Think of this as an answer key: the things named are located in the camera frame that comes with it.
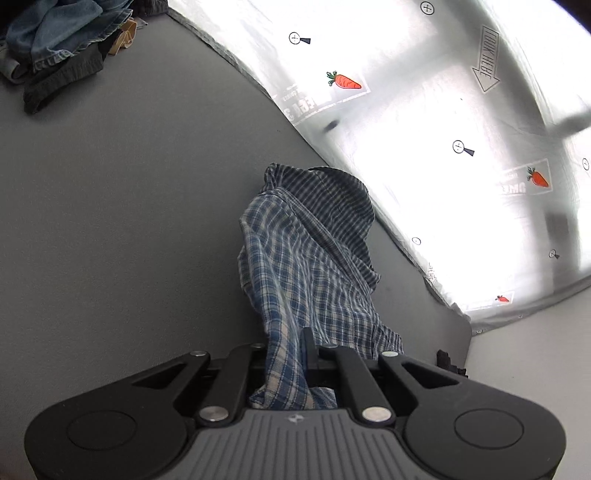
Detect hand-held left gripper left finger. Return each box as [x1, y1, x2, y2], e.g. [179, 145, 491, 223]
[124, 343, 269, 424]

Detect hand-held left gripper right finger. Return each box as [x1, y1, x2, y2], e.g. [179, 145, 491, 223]
[300, 328, 467, 424]

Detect blue plaid shirt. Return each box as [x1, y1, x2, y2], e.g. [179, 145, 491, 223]
[237, 162, 404, 412]

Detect folded black garment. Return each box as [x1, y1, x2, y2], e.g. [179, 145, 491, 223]
[436, 350, 468, 377]

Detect tan leather item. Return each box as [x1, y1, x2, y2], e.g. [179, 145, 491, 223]
[105, 18, 139, 59]

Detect blue denim jeans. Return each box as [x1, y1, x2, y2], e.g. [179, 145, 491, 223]
[4, 0, 136, 71]

